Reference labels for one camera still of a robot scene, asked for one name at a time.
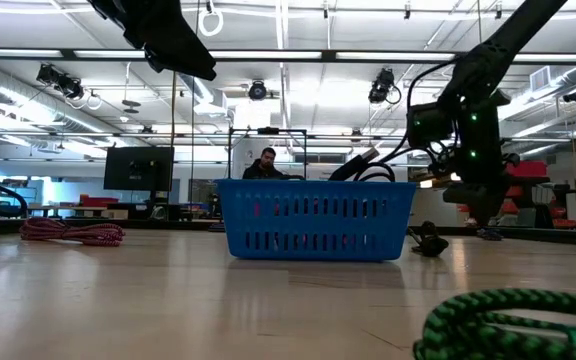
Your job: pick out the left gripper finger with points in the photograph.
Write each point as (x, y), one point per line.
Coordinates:
(178, 45)

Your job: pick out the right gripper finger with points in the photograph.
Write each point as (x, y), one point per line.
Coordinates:
(488, 200)

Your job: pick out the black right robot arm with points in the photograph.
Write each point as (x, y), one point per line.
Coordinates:
(508, 35)

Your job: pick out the shelf with red bins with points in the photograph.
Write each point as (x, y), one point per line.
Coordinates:
(533, 169)

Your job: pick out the black monitor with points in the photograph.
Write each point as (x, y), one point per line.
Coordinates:
(138, 167)

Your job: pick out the person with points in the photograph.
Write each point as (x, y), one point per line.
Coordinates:
(263, 170)

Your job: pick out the blue slotted plastic basket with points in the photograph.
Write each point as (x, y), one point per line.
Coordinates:
(318, 225)

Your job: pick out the red box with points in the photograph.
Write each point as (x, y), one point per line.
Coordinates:
(98, 201)

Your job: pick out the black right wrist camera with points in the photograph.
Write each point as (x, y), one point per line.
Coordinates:
(428, 125)

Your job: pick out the black overhead-mounted camera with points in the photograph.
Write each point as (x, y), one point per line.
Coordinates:
(257, 91)
(380, 87)
(63, 82)
(574, 95)

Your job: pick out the black aluminium rig frame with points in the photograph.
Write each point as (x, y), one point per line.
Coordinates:
(328, 55)

